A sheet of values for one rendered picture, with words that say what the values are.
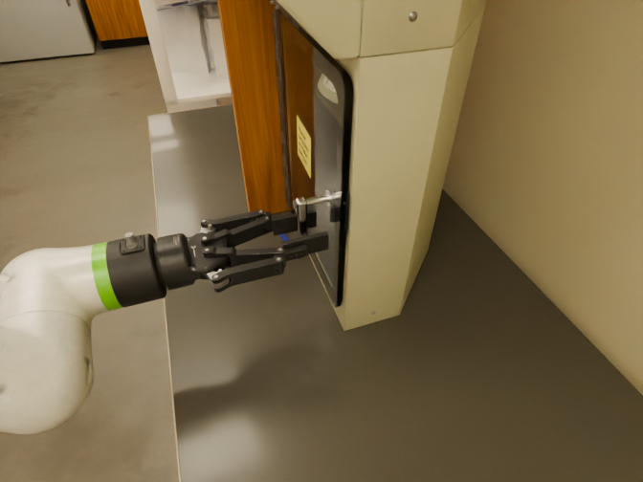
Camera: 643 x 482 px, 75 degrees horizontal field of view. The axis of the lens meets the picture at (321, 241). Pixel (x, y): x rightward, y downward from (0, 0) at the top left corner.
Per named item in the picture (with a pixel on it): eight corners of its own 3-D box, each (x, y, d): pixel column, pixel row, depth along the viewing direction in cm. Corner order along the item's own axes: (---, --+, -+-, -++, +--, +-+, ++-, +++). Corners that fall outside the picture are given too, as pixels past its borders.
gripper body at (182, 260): (155, 266, 53) (229, 250, 55) (152, 225, 59) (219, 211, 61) (170, 304, 58) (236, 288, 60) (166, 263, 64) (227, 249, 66)
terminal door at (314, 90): (292, 208, 93) (280, 7, 66) (341, 311, 72) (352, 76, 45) (288, 208, 93) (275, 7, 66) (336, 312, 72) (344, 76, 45)
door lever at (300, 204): (331, 245, 65) (326, 234, 67) (333, 195, 59) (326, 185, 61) (299, 252, 64) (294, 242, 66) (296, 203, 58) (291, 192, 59)
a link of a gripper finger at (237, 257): (203, 246, 58) (202, 252, 57) (284, 242, 59) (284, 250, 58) (208, 265, 61) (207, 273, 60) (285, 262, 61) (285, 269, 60)
